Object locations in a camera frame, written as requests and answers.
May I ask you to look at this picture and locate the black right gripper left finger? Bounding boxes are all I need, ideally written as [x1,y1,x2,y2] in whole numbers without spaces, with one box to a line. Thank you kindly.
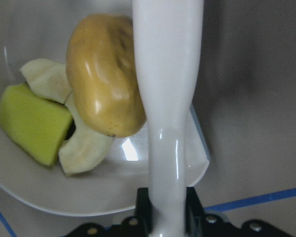
[135,188,155,235]

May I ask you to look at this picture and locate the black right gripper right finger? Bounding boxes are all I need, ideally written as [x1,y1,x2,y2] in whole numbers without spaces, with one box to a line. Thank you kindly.
[185,187,205,235]

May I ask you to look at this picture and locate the pale curved fruit peel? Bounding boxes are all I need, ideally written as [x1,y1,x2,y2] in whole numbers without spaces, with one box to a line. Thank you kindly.
[20,58,113,176]

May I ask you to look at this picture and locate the yellow-green sponge piece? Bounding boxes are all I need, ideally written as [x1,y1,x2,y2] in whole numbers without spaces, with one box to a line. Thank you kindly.
[0,83,73,166]

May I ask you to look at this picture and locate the yellow-brown toy potato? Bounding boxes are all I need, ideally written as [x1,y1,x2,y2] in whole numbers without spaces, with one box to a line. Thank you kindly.
[66,14,146,137]

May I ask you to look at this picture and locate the cream hand brush black bristles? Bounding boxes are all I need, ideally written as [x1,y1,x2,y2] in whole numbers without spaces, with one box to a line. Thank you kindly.
[132,0,204,237]

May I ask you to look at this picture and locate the cream plastic dustpan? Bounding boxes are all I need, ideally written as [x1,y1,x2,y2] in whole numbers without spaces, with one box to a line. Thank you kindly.
[0,0,211,218]

